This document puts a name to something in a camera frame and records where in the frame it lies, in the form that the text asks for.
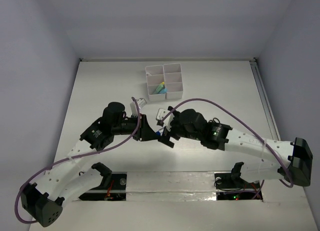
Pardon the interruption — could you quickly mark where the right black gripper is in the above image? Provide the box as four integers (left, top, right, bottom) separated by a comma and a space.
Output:
157, 111, 202, 148

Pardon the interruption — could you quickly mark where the clear glue bottle blue cap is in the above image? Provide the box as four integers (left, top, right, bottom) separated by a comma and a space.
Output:
155, 127, 165, 136

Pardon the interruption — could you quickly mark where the light blue marker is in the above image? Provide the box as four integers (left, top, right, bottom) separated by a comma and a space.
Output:
158, 88, 168, 94

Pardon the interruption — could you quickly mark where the green clear highlighter marker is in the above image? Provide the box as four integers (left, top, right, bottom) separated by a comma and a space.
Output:
152, 83, 165, 95

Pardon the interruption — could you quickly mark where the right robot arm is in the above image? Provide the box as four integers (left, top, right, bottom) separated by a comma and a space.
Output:
156, 108, 313, 187

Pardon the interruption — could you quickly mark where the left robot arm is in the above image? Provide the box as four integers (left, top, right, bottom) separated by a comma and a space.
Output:
15, 98, 158, 228

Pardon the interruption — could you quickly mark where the white organizer tray left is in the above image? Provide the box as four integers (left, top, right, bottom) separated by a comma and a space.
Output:
145, 65, 166, 102

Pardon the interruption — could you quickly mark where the white organizer tray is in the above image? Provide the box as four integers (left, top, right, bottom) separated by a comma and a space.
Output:
145, 65, 166, 102
163, 63, 184, 100

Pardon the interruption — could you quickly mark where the white organizer tray right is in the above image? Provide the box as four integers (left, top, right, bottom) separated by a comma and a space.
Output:
163, 63, 184, 100

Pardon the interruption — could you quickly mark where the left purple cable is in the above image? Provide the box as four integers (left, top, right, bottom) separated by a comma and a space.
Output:
14, 97, 141, 225

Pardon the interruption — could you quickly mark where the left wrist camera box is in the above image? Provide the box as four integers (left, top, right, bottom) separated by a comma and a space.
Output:
130, 97, 147, 117

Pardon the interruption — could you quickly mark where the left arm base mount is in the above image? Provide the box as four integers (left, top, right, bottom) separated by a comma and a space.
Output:
78, 173, 127, 201

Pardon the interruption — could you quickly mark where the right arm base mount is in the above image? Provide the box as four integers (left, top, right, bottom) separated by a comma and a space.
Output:
213, 172, 263, 201

